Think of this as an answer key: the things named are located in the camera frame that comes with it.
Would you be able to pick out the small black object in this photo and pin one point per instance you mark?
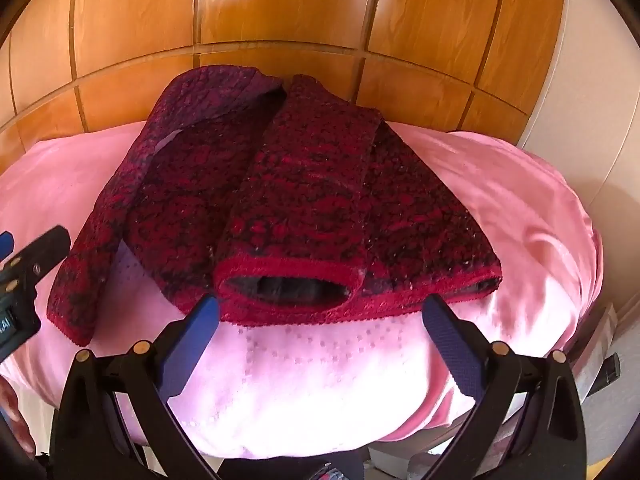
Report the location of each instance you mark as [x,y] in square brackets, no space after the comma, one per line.
[609,367]

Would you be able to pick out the red black patterned garment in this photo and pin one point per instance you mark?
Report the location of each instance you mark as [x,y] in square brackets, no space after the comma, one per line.
[300,185]

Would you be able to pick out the wooden wardrobe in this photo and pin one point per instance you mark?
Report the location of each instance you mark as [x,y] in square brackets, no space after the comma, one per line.
[280,5]

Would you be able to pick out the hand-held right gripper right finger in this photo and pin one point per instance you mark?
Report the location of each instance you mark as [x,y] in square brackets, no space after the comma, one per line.
[447,335]

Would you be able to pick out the pink blanket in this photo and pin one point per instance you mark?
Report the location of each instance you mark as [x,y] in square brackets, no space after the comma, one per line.
[310,390]

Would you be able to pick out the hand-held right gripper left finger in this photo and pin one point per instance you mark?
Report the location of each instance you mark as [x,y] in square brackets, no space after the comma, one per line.
[192,340]

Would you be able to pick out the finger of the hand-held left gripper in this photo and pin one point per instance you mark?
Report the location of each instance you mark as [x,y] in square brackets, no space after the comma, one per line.
[47,250]
[5,245]

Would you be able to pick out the person's left hand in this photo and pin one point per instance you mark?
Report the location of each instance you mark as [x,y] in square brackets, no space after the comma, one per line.
[15,425]

